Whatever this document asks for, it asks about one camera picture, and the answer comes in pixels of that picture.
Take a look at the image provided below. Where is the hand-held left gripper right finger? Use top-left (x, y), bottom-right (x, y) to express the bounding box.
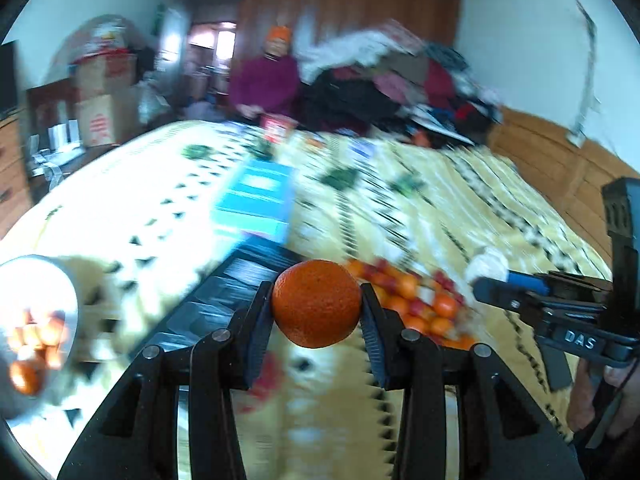
top-left (360, 282), bottom-right (586, 480)

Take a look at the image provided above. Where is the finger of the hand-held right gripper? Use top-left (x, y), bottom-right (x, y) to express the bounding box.
top-left (472, 270), bottom-right (553, 313)
top-left (537, 332), bottom-right (572, 392)

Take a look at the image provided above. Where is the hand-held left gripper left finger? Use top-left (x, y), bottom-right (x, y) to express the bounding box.
top-left (57, 282), bottom-right (274, 480)

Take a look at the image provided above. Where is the white foam block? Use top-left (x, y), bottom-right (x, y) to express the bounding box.
top-left (465, 247), bottom-right (508, 283)

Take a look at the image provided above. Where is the pile of oranges and red fruits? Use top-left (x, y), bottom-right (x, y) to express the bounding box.
top-left (345, 257), bottom-right (478, 353)

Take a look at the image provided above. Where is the round orange fruit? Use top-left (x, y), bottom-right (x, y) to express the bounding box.
top-left (271, 259), bottom-right (362, 350)

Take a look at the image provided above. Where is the metal bowl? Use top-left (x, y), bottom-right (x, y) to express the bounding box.
top-left (0, 255), bottom-right (80, 421)

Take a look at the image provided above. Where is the heap of small oranges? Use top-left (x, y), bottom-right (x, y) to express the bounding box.
top-left (7, 310), bottom-right (68, 396)

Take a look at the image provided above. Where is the person's right hand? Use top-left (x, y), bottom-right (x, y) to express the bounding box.
top-left (567, 360), bottom-right (640, 441)

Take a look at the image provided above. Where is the black box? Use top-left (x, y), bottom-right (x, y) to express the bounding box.
top-left (135, 240), bottom-right (307, 361)

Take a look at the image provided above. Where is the yellow printed blanket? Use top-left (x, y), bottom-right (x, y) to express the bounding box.
top-left (0, 120), bottom-right (616, 480)

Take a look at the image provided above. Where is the wooden headboard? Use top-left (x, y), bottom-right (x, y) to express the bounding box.
top-left (487, 107), bottom-right (640, 281)

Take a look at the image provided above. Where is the blue box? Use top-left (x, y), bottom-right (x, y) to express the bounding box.
top-left (210, 160), bottom-right (297, 243)

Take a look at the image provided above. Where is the small red box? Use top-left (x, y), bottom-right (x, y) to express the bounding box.
top-left (262, 115), bottom-right (294, 144)

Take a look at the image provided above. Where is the pile of clothes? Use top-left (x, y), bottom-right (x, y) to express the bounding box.
top-left (299, 22), bottom-right (505, 147)

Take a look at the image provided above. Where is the cardboard box with red print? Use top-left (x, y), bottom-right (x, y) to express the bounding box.
top-left (75, 94), bottom-right (140, 147)

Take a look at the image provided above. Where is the white router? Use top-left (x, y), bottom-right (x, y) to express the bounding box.
top-left (47, 119), bottom-right (82, 153)

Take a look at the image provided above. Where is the wooden dresser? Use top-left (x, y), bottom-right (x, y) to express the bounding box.
top-left (0, 110), bottom-right (33, 241)

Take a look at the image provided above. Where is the brown wooden wardrobe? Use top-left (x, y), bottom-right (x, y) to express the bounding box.
top-left (237, 0), bottom-right (463, 126)

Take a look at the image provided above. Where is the clear plastic bag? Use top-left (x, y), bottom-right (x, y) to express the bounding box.
top-left (65, 14), bottom-right (152, 61)

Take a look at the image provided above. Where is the black television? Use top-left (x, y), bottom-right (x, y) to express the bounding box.
top-left (0, 42), bottom-right (21, 117)

